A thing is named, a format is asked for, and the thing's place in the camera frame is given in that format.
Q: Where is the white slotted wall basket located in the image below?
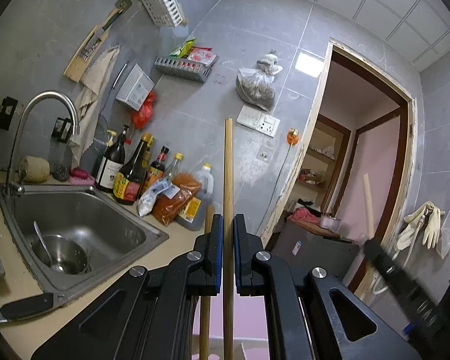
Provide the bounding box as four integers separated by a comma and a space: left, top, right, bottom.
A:
134, 0, 186, 28

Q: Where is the orange chili powder bag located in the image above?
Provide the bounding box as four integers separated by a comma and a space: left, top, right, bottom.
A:
152, 172, 203, 226

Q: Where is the stainless steel sink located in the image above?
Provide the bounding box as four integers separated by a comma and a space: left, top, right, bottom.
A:
0, 182, 170, 293

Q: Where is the dark soy sauce bottle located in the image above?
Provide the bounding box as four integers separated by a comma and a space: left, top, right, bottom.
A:
113, 132, 154, 206

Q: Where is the black wall hook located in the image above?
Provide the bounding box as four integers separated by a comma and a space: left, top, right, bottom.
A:
0, 97, 19, 131
52, 118, 73, 143

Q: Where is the red plastic bag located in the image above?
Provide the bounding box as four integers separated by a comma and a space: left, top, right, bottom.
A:
130, 91, 156, 130

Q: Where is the pink floral blanket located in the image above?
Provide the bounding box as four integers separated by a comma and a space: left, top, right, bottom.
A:
209, 295, 269, 346

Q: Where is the beige loofah sponge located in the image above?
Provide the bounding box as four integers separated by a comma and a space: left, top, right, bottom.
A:
19, 156, 51, 182

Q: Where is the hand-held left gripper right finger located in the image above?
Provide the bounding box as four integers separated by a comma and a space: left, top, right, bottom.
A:
233, 214, 426, 360

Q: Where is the hanging beige dish cloth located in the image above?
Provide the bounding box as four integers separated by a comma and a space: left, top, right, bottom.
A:
72, 45, 121, 158

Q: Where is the red snack packet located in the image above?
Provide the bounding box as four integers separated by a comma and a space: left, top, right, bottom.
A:
187, 46, 218, 66

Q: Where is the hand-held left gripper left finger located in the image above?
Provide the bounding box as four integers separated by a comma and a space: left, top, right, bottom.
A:
31, 214, 224, 360

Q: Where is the white wall socket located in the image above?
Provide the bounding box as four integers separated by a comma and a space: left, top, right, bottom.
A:
257, 115, 281, 137

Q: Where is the cream rubber glove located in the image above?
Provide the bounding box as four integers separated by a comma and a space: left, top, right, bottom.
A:
397, 202, 436, 250
424, 202, 446, 249

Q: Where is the beige kitchen counter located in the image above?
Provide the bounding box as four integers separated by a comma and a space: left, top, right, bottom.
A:
0, 172, 211, 360

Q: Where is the steel wool scrubber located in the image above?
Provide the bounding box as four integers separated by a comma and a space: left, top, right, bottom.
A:
52, 163, 70, 181

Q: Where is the dark bottle with red label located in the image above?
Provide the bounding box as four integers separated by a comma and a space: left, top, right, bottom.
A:
142, 146, 170, 192

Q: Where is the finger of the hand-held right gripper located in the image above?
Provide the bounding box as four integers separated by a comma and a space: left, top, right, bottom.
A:
363, 236, 401, 277

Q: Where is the green snack packet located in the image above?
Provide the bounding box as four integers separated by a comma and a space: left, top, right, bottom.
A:
169, 38, 196, 59

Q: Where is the black handled cleaver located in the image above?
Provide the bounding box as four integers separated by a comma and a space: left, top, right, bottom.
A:
0, 292, 67, 325

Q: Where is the red cloth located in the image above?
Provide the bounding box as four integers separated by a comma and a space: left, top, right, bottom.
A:
288, 207, 321, 226

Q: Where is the pink scrub brush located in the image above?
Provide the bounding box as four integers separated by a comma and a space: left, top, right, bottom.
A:
69, 167, 96, 184

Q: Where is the white mesh bag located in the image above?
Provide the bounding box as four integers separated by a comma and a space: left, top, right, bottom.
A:
436, 184, 450, 259

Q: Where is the brown bottle with white label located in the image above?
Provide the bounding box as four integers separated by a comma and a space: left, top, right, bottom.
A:
95, 124, 130, 193

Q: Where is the white wall switch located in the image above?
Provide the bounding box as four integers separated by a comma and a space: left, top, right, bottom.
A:
236, 105, 265, 128

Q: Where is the white plastic packet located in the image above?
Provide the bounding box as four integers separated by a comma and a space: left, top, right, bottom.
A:
137, 177, 172, 217

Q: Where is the hanging clear bag of spices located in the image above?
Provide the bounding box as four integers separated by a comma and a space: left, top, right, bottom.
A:
236, 50, 283, 111

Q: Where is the thin wall cable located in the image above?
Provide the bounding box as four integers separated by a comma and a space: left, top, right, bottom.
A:
270, 144, 295, 211

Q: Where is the worn door frame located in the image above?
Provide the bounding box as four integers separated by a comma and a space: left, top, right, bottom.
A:
260, 37, 424, 293

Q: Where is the grey wall shelf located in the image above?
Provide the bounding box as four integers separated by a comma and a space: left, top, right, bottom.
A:
154, 55, 212, 83

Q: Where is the grey cabinet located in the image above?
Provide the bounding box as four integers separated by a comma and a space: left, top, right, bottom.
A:
270, 219, 362, 282

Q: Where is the wooden shelf unit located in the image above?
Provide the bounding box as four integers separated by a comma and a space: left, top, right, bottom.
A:
294, 114, 351, 196

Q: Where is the steel ladle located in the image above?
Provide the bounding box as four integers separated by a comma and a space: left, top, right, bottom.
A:
34, 220, 66, 272

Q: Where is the white perforated wall box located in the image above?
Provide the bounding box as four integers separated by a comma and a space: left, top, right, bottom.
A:
115, 64, 155, 110

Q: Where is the curved steel faucet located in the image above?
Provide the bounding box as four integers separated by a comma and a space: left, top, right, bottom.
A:
5, 91, 80, 197

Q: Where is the plastic oil jug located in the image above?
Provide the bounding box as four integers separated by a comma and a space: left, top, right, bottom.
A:
174, 163, 214, 230

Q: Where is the hanging wooden grater board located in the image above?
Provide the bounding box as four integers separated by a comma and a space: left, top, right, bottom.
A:
63, 2, 132, 83

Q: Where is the clear bottle with yellow cap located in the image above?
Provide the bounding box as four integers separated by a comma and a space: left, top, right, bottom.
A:
164, 152, 184, 181

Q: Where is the steel bowl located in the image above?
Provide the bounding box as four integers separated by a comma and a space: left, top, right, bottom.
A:
32, 234, 92, 275

